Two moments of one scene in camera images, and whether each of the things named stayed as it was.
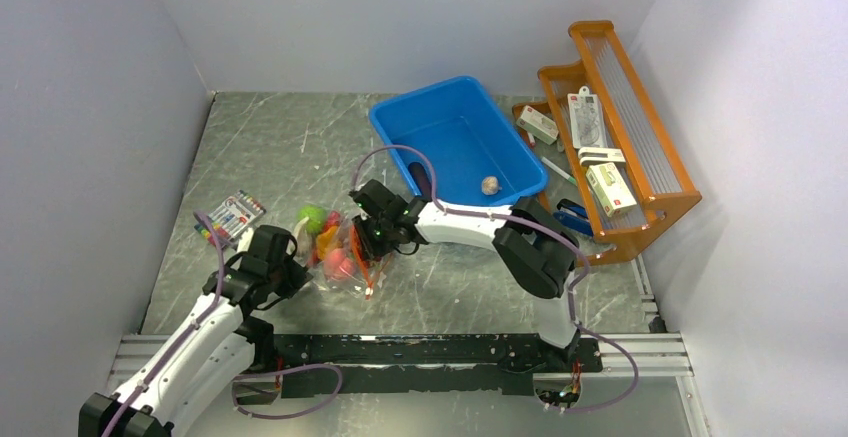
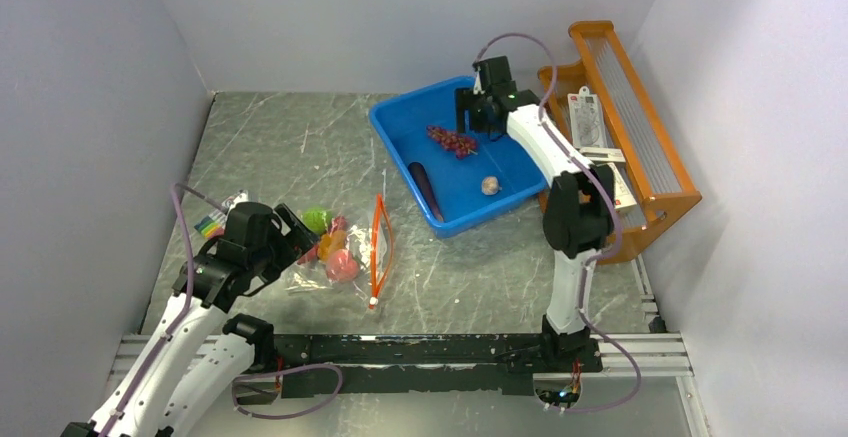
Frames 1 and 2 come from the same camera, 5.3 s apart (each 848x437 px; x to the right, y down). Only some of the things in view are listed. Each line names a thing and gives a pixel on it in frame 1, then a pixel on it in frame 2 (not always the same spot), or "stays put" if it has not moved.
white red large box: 610,187 stays put
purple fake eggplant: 422,178 stays put
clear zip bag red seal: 328,239 stays put
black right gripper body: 376,236 → 473,101
